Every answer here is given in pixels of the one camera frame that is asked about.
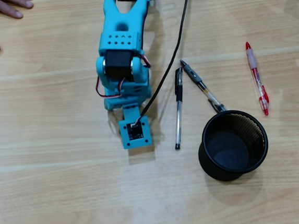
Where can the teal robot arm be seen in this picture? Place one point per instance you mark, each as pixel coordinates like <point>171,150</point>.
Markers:
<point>120,20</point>

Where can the red retractable pen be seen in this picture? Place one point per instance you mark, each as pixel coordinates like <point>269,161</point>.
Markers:
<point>258,81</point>

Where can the black capped gel pen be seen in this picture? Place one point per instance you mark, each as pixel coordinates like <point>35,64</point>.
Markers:
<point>178,109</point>

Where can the bare human hand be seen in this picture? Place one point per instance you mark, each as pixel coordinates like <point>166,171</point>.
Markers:
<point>6,4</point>

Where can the teal camera mount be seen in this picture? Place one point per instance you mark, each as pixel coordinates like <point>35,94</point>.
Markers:
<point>127,140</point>

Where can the grey grip retractable pen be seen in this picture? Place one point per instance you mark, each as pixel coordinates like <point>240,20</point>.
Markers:
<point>192,73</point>

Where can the black mesh pen holder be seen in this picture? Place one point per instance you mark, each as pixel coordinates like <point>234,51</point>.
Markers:
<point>209,164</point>

